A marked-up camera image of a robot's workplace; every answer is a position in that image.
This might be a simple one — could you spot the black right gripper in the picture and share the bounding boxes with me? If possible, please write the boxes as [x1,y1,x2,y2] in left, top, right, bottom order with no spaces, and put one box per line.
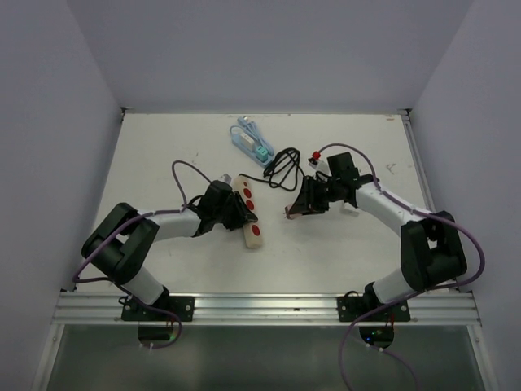
[290,175,341,216]

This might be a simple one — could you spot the pink plug adapter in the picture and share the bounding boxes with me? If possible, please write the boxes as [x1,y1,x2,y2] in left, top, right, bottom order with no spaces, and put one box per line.
[284,205,301,220]

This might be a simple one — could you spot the beige power strip red sockets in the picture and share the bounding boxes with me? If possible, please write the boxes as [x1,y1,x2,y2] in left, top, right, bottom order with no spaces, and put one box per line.
[232,175,263,250]

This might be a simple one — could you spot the large white charger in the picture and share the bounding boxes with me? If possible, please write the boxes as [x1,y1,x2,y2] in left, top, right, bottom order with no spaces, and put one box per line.
[340,204,359,217]

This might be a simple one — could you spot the teal plug adapter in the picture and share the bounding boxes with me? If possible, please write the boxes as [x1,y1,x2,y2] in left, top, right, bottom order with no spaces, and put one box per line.
[255,145,270,163]

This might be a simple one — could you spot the white adapter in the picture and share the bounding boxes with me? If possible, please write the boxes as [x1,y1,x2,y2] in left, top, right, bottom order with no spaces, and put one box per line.
[239,132,255,151]

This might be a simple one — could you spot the light blue power strip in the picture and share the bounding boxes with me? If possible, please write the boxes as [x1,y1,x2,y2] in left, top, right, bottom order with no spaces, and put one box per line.
[229,121,274,168]

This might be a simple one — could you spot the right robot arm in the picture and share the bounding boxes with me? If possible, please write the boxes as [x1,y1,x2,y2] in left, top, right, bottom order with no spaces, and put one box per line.
[285,152,467,320]

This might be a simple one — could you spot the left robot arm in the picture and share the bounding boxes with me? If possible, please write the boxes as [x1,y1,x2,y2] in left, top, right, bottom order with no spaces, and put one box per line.
[81,180,258,321]

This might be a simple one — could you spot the black power cable with plug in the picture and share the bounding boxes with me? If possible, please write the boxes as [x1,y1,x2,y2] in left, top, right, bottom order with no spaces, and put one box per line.
[243,147,306,192]

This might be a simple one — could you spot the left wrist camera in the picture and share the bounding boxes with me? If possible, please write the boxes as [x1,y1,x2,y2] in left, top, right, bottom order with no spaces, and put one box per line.
[219,174,232,184]

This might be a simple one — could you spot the aluminium front rail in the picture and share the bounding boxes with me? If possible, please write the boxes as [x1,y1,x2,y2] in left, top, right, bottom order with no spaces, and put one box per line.
[52,292,480,327]

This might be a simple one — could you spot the light blue cable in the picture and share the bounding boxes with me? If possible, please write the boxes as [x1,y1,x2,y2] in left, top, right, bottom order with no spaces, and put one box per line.
[229,115,276,156]

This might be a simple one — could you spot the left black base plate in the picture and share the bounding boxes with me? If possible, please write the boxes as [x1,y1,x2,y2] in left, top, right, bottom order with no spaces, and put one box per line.
[118,296,195,322]

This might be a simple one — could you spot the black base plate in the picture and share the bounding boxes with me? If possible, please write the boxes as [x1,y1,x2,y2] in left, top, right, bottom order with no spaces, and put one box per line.
[336,295,411,323]
[118,296,195,322]

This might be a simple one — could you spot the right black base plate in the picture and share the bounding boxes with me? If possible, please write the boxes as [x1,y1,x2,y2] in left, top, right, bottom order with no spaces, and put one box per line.
[336,295,411,323]

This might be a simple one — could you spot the aluminium frame rail right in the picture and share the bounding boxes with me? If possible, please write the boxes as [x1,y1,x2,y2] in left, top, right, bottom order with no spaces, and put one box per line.
[397,108,436,211]

